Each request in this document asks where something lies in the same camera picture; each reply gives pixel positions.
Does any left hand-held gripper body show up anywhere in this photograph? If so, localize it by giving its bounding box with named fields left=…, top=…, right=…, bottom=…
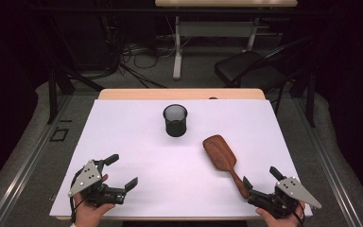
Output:
left=67, top=159, right=128, bottom=208

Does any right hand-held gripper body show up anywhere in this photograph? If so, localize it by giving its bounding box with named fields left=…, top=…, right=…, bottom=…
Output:
left=247, top=175, right=323, bottom=219

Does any brown wooden spatula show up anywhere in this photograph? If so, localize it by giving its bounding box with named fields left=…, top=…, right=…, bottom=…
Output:
left=202, top=134, right=251, bottom=201

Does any black mesh pen holder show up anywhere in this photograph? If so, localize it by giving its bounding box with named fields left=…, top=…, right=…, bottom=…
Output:
left=163, top=103, right=188, bottom=138

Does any person's left hand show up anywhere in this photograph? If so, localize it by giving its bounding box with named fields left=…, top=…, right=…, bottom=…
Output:
left=73, top=192, right=116, bottom=227

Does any person's right hand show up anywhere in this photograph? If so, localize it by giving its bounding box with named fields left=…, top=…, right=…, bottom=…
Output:
left=255, top=201, right=306, bottom=227

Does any black metal stand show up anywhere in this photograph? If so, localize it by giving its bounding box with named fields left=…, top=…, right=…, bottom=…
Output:
left=289, top=70, right=317, bottom=129
left=45, top=67, right=106, bottom=126

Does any light wooden table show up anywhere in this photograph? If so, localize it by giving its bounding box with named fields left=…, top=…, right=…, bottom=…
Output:
left=56, top=88, right=313, bottom=221

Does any black folding chair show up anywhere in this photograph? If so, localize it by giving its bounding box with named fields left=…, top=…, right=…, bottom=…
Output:
left=214, top=35, right=317, bottom=96

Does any black horizontal bar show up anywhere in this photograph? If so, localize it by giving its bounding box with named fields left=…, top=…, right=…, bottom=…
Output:
left=27, top=7, right=329, bottom=16

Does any white-legged desk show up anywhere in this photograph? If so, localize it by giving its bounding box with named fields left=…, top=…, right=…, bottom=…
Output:
left=154, top=0, right=299, bottom=80

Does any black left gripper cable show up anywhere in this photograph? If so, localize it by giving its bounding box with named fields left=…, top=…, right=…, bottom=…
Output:
left=70, top=166, right=88, bottom=224

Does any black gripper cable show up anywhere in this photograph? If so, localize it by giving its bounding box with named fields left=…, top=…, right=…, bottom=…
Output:
left=282, top=195, right=306, bottom=227
left=70, top=166, right=88, bottom=224

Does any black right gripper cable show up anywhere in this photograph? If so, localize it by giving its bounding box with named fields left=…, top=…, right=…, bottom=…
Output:
left=282, top=195, right=306, bottom=227

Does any aluminium floor rail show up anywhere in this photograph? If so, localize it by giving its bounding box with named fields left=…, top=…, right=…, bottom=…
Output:
left=0, top=94, right=74, bottom=227
left=291, top=94, right=363, bottom=227

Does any bundle of black floor cables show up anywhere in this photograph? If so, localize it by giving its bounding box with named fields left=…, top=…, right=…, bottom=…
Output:
left=119, top=41, right=179, bottom=89

